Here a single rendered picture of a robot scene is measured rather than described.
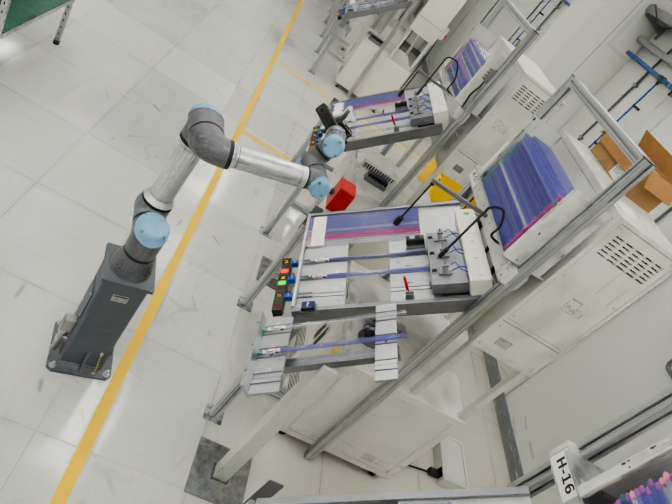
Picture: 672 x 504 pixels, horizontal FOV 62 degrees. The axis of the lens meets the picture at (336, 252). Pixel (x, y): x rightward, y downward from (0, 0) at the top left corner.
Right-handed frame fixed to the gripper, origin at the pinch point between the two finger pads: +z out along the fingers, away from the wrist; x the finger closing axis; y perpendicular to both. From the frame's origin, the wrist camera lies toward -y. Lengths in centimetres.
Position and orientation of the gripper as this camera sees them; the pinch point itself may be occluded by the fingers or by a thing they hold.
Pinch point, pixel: (335, 116)
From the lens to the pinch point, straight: 227.9
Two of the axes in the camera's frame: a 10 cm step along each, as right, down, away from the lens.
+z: 0.5, -4.8, 8.7
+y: 6.0, 7.2, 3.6
